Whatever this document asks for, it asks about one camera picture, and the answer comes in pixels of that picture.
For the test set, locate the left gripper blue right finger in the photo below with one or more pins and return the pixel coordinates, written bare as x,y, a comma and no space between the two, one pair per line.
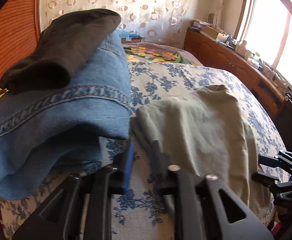
171,181

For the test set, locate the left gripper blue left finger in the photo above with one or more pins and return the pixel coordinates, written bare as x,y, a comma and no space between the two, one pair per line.
100,186

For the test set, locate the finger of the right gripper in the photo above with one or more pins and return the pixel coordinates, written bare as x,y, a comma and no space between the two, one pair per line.
268,161
265,179

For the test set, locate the olive green pants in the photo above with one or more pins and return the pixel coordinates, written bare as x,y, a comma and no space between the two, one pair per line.
206,132

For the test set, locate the blue floral bedspread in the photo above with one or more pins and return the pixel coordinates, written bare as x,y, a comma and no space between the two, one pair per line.
141,213

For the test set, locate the wooden sideboard cabinet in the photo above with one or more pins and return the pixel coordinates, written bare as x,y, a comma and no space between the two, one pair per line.
214,55

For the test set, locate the folded blue jeans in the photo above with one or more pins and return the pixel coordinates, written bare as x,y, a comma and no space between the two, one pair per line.
46,131

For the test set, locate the colourful floral blanket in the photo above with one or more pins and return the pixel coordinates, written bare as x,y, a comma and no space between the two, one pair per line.
150,52

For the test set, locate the cardboard box on sideboard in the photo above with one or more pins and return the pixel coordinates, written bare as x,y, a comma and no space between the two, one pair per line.
214,34

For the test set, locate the cardboard box with blue items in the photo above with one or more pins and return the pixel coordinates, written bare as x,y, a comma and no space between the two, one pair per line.
127,37

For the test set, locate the folded black garment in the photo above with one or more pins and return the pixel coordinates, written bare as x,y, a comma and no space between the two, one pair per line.
62,50

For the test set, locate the wooden slatted wardrobe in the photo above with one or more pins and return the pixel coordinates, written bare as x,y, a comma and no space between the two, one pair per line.
19,30

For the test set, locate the circle pattern sheer curtain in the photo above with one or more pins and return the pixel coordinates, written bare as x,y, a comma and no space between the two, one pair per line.
155,21

